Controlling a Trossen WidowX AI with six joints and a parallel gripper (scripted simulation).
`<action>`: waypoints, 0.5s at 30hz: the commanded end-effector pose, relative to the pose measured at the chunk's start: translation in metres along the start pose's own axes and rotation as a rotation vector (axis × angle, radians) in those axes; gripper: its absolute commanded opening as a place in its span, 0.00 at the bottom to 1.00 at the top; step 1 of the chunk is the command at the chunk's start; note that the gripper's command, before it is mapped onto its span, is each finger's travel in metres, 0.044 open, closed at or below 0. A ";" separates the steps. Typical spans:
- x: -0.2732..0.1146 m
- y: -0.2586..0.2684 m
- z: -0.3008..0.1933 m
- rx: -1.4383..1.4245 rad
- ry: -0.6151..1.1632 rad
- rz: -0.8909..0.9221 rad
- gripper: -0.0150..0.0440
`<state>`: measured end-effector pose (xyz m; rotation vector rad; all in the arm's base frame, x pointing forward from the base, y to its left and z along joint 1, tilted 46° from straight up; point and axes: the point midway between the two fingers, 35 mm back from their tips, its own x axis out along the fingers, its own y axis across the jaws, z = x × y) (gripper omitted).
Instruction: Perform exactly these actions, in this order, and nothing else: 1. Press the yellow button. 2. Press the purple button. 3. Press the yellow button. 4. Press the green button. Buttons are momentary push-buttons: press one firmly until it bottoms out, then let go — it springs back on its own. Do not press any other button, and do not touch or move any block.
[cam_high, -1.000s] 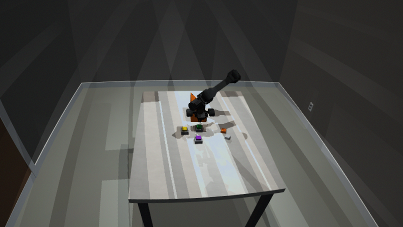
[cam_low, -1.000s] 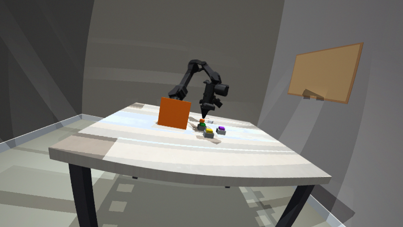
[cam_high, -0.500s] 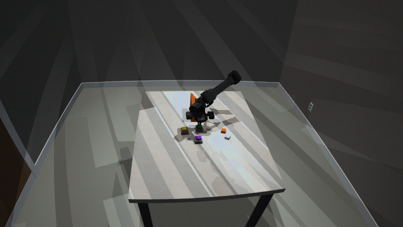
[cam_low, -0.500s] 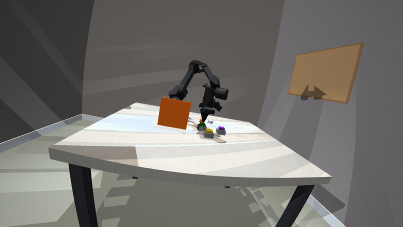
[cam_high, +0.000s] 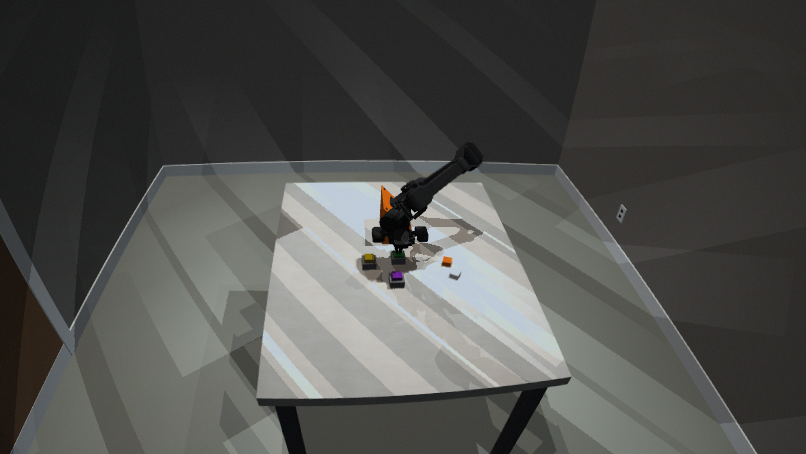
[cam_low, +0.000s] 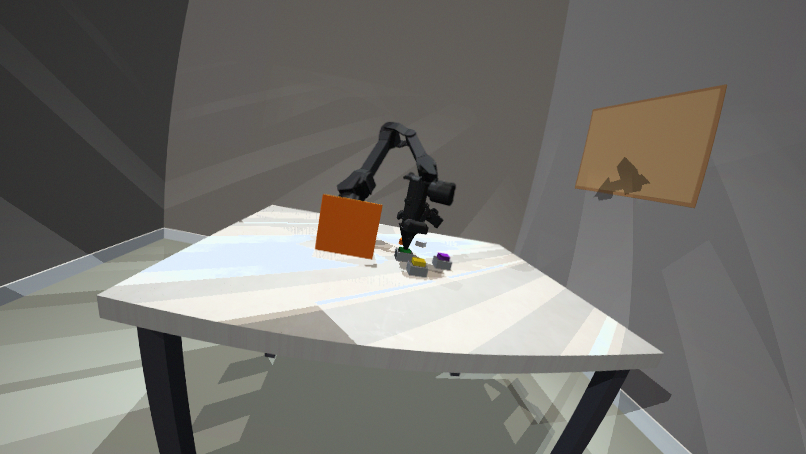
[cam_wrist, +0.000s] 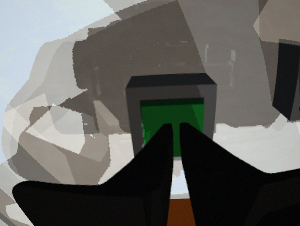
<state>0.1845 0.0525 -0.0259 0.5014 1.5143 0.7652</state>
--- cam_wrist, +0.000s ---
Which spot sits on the green push-button in grey housing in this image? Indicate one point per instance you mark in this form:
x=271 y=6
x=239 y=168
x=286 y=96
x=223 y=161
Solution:
x=154 y=100

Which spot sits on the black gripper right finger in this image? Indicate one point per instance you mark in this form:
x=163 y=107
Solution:
x=226 y=191

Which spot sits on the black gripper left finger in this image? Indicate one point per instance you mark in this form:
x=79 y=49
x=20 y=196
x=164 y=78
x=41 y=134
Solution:
x=138 y=195

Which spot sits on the yellow button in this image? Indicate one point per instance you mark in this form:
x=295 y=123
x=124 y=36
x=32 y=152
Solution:
x=287 y=90

